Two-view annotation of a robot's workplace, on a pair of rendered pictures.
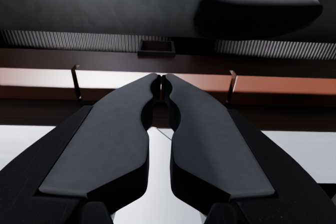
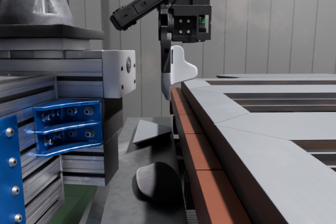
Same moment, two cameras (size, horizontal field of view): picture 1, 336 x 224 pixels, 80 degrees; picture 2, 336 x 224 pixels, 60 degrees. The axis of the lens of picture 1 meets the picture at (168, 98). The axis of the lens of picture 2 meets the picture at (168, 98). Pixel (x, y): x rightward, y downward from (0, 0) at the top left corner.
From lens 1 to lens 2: 0.49 m
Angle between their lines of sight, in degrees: 78
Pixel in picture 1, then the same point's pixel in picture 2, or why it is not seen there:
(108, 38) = not seen: outside the picture
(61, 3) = not seen: outside the picture
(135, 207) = (308, 127)
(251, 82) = (187, 130)
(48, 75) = (204, 178)
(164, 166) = (247, 121)
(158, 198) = (286, 122)
